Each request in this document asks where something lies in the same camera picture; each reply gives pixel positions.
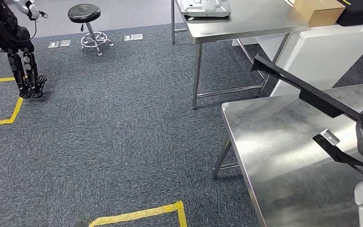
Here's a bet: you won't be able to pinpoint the black humanoid robot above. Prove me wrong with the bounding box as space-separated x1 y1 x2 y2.
0 0 49 99

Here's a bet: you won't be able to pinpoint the brown cardboard box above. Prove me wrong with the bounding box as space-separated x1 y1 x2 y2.
293 0 346 28

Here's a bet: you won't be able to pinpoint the grey metal panel part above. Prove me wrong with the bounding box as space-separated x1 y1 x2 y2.
180 0 232 18

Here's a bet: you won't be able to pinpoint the stainless steel table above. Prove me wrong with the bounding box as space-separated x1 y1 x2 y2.
170 0 311 110

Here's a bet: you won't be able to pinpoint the black round stool chrome base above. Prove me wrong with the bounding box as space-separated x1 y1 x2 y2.
68 3 114 57

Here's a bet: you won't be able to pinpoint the stainless steel workbench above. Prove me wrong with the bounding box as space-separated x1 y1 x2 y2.
211 82 363 227

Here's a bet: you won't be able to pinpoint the black case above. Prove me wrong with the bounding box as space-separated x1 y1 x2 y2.
336 0 363 26

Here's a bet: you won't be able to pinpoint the long black plastic frame part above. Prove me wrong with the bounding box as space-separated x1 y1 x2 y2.
251 53 363 123

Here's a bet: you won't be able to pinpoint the yellow floor tape square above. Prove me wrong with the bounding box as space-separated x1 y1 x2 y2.
89 200 189 227
0 77 24 129

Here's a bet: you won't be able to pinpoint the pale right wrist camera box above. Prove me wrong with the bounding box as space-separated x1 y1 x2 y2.
320 129 341 147

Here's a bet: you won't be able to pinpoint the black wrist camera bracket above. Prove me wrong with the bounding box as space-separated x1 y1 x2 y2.
313 133 363 169

